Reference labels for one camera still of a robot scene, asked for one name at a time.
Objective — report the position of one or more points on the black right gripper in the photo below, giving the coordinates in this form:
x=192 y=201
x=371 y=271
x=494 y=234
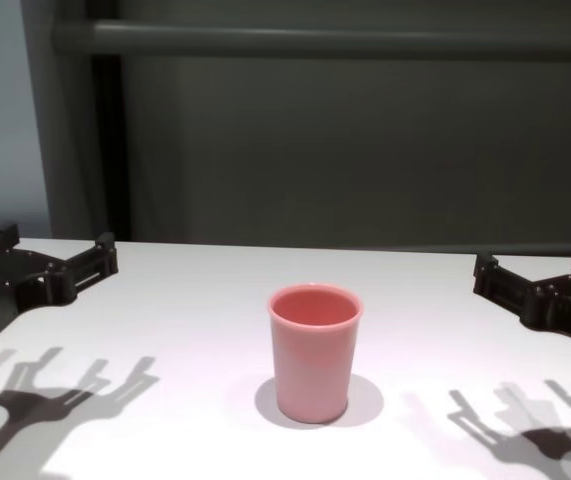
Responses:
x=570 y=320

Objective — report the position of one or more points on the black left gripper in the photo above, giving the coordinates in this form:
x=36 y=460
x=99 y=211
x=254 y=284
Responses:
x=25 y=295

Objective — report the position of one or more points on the pink plastic cup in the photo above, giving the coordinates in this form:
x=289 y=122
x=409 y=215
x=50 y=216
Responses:
x=310 y=365

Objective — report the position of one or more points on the dark vertical frame post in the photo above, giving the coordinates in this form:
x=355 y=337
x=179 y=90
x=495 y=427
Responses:
x=70 y=125

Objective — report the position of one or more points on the dark low rail bar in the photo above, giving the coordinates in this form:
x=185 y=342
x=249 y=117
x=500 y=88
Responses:
x=315 y=239

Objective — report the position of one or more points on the grey horizontal rail bar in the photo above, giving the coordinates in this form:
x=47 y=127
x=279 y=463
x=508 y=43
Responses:
x=315 y=37

